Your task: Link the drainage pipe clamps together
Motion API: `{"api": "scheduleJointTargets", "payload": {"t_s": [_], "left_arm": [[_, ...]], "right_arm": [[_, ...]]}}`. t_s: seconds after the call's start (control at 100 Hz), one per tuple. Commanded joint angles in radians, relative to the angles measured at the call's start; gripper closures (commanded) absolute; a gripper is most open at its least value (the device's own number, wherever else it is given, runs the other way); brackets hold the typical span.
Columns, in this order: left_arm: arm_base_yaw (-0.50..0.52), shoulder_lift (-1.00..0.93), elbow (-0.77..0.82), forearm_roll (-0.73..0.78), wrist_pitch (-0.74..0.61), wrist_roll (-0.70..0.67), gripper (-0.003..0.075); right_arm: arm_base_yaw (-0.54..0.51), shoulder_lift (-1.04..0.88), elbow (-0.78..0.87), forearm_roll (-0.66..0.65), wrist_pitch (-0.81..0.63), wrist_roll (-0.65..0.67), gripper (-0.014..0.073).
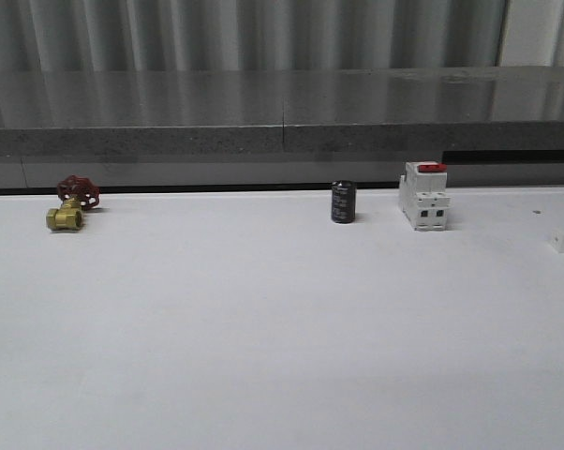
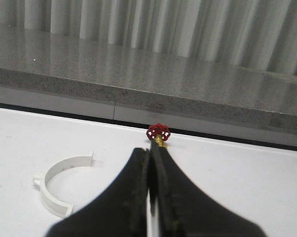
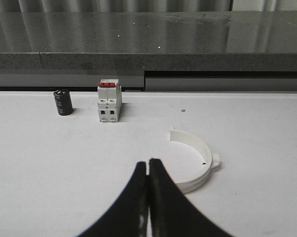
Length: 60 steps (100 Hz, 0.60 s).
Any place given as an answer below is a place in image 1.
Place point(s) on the grey pleated curtain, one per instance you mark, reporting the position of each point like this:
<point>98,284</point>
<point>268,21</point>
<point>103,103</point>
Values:
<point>278,35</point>

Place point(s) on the grey stone counter ledge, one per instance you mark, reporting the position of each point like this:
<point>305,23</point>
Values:
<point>456,114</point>

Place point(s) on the white circuit breaker red switch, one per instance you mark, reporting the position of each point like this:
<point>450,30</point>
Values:
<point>422,195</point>

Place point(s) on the black cylindrical capacitor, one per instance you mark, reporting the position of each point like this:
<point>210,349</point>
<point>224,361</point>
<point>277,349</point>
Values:
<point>343,204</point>

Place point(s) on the brass valve red handwheel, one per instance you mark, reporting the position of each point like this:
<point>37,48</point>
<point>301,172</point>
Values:
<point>77,195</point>

